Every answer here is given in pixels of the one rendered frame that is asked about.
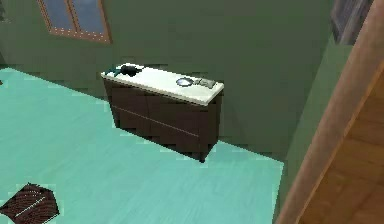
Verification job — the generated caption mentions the grey green flat object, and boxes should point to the grey green flat object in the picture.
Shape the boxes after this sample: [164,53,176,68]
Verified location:
[194,77,217,90]

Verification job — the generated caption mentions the black and teal object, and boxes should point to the black and teal object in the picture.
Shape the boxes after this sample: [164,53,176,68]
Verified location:
[105,64,145,78]

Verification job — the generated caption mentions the round silver dish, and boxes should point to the round silver dish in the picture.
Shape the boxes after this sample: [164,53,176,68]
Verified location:
[175,76,195,88]

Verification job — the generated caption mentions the dark brown white-topped cabinet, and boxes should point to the dark brown white-topped cabinet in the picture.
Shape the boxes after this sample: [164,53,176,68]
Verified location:
[100,63,225,164]

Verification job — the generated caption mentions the wooden framed window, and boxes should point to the wooden framed window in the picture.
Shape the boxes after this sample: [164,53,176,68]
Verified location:
[36,0,113,45]

